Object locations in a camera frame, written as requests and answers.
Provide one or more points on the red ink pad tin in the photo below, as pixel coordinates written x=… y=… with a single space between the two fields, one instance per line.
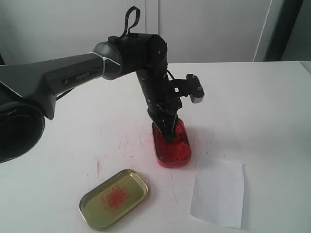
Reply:
x=175 y=153

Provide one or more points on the gold metal tin lid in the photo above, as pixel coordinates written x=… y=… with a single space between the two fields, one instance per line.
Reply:
x=107 y=203

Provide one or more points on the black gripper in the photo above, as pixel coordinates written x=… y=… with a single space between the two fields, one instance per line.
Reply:
x=161 y=102

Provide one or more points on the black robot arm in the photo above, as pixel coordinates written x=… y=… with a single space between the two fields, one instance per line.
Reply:
x=28 y=93

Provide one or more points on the white paper sheet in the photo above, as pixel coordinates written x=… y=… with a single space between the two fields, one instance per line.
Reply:
x=218 y=192

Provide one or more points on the white zip tie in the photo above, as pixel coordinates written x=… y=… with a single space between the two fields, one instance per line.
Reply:
x=105 y=61

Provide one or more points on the dark vertical post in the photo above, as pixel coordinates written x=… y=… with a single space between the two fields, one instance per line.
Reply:
x=283 y=28

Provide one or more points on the white cabinet doors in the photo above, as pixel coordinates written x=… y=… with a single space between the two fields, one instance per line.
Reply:
x=195 y=30

